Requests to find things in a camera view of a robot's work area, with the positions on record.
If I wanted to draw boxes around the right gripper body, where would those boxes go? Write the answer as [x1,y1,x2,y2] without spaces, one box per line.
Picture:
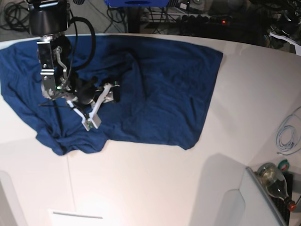
[72,80,97,105]

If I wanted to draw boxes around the dark blue t-shirt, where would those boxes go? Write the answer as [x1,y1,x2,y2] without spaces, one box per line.
[0,35,223,155]

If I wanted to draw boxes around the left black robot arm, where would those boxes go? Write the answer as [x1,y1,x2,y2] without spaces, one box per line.
[263,0,301,36]

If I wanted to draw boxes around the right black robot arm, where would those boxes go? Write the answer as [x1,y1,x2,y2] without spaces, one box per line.
[27,0,104,106]

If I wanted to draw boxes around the blue box with slot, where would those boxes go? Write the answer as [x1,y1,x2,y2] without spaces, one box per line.
[105,0,169,7]

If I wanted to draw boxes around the black power strip red light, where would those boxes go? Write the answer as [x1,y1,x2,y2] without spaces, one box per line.
[180,15,231,25]

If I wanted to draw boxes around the clear plastic bottle red cap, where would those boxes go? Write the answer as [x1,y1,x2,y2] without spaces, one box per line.
[257,162,297,212]

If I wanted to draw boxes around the green tape roll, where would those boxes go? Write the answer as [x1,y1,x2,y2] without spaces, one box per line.
[278,159,290,172]

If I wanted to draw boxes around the black coiled cables on floor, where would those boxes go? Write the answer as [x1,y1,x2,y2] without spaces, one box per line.
[0,2,31,32]

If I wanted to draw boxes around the coiled light grey cable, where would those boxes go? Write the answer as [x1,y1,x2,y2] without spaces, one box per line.
[275,108,301,156]

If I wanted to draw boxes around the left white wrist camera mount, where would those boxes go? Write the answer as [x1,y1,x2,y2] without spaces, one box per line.
[269,32,301,56]

